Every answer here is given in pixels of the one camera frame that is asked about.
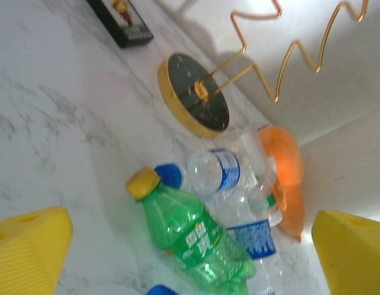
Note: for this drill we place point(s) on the clear soda water bottle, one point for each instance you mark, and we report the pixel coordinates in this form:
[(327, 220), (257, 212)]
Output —
[(160, 291)]

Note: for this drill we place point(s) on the clear Pepsi label bottle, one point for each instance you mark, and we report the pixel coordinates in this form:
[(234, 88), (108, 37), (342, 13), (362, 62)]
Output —
[(254, 239)]

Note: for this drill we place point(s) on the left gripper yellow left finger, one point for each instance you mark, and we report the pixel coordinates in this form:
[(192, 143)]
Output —
[(27, 255)]

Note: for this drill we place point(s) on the green plastic soda bottle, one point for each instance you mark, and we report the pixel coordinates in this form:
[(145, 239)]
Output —
[(190, 233)]

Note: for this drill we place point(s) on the small clear bottle blue cap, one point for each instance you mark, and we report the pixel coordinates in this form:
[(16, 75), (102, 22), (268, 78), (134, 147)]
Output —
[(227, 172)]

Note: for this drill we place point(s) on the clear bottle green label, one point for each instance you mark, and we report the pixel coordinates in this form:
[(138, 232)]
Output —
[(253, 150)]

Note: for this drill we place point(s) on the orange plush toy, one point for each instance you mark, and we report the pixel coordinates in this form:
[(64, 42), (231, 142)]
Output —
[(285, 172)]

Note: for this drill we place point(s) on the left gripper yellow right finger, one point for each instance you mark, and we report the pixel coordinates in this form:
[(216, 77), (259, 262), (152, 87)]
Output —
[(353, 258)]

